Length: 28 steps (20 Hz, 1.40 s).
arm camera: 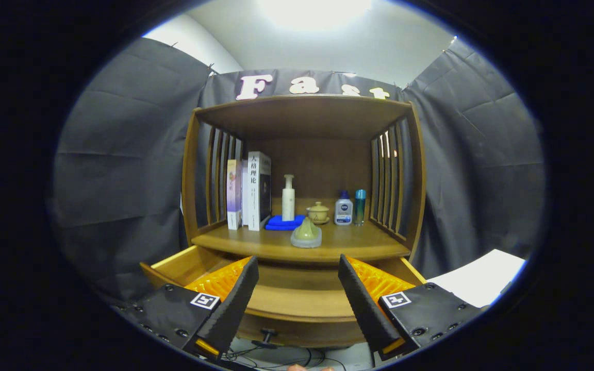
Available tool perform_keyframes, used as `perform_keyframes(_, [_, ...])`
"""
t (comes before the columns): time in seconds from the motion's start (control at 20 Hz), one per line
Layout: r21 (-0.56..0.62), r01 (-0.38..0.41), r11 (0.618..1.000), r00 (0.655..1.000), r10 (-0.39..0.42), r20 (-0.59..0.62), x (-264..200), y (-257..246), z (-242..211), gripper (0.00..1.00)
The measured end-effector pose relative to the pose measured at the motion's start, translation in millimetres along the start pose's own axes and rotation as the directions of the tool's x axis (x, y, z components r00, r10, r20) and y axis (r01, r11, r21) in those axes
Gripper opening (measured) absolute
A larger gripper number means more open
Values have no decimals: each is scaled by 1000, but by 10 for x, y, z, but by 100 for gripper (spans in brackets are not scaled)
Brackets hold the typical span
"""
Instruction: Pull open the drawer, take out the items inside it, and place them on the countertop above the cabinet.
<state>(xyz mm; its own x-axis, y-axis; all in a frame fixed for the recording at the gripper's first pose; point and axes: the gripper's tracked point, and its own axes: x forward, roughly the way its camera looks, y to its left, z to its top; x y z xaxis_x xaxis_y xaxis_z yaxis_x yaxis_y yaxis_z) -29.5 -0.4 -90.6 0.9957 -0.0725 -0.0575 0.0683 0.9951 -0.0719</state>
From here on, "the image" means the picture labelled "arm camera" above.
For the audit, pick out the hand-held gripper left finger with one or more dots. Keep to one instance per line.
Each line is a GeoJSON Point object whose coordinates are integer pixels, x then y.
{"type": "Point", "coordinates": [235, 304]}

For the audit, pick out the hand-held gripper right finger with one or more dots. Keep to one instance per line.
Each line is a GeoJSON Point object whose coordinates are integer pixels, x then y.
{"type": "Point", "coordinates": [363, 304]}

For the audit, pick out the wooden drawer with black knob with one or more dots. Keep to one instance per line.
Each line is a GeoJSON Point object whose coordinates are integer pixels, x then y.
{"type": "Point", "coordinates": [297, 330]}

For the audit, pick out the green item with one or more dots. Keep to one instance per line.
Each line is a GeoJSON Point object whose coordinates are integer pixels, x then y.
{"type": "Point", "coordinates": [306, 234]}

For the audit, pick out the wooden countertop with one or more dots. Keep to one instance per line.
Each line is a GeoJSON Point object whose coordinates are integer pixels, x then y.
{"type": "Point", "coordinates": [353, 242]}

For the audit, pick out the brown wooden cabinet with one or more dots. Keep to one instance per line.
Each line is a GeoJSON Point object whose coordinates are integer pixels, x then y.
{"type": "Point", "coordinates": [323, 165]}

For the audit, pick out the blue folded cloth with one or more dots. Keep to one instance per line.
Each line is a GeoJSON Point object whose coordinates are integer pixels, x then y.
{"type": "Point", "coordinates": [279, 222]}

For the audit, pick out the white bottle with blue cap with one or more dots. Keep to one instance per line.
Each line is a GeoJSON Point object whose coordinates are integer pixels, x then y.
{"type": "Point", "coordinates": [343, 212]}

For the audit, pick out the slim teal bottle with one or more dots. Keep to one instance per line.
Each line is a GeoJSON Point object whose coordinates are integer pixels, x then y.
{"type": "Point", "coordinates": [360, 206]}

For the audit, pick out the beige lidded tea bowl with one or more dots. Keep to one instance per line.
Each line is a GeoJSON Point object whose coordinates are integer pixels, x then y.
{"type": "Point", "coordinates": [318, 212]}

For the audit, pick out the purple book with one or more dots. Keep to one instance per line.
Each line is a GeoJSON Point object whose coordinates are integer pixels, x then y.
{"type": "Point", "coordinates": [233, 196]}

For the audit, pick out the thin white book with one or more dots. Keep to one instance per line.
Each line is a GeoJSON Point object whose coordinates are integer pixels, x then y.
{"type": "Point", "coordinates": [245, 196]}

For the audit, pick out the thick white book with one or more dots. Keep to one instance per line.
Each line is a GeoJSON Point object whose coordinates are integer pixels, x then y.
{"type": "Point", "coordinates": [253, 196]}

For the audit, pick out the white pump bottle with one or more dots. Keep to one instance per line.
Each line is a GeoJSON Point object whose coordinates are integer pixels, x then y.
{"type": "Point", "coordinates": [288, 203]}

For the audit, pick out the large ceiling lamp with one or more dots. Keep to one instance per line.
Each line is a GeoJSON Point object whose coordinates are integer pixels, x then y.
{"type": "Point", "coordinates": [312, 10]}

